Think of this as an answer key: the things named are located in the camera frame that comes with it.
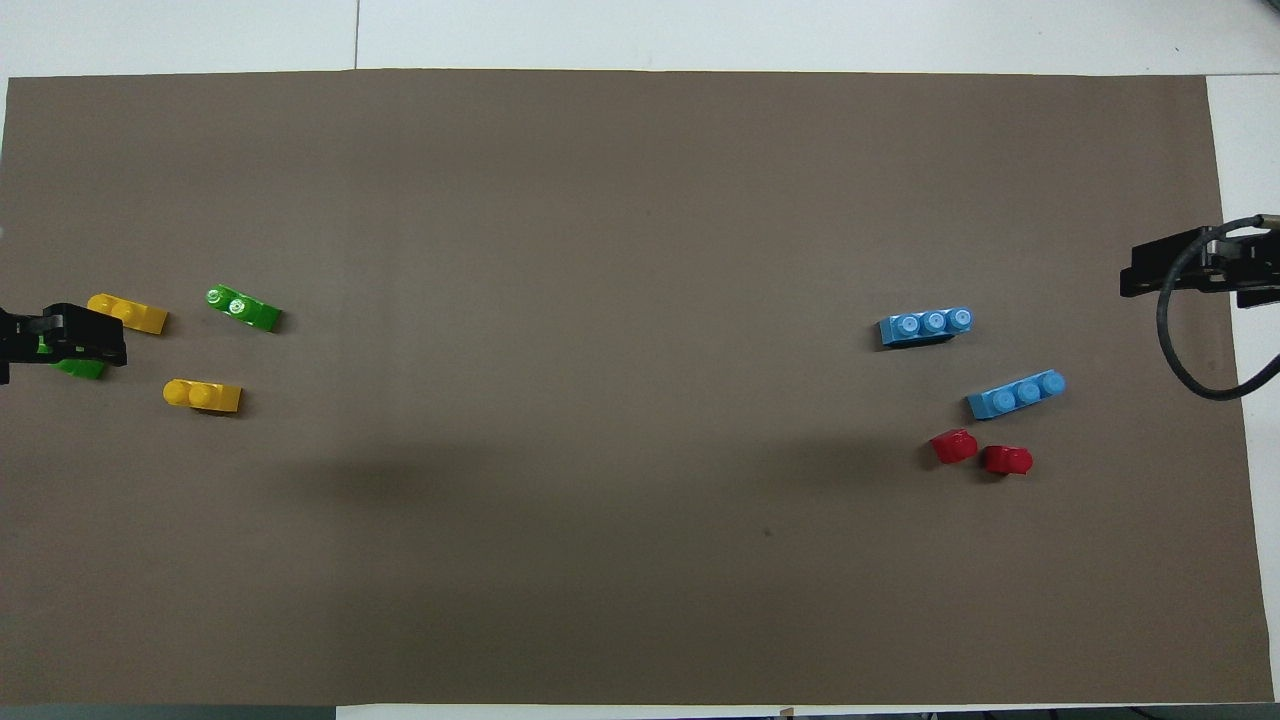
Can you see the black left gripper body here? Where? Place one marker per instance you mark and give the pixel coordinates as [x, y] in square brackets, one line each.
[85, 335]

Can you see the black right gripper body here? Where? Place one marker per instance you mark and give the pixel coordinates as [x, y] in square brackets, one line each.
[1145, 272]

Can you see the green two-stud toy block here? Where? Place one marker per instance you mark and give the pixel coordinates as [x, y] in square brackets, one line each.
[85, 370]
[245, 310]

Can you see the blue three-stud toy block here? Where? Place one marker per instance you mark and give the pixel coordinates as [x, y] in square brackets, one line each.
[925, 328]
[1015, 395]

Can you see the yellow two-stud toy block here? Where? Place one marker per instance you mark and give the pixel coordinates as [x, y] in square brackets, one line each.
[135, 315]
[203, 396]

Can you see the red single-stud toy block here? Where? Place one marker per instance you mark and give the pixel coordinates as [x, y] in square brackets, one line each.
[954, 446]
[1007, 460]

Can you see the brown table mat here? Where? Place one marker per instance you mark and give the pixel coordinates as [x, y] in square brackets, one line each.
[640, 200]

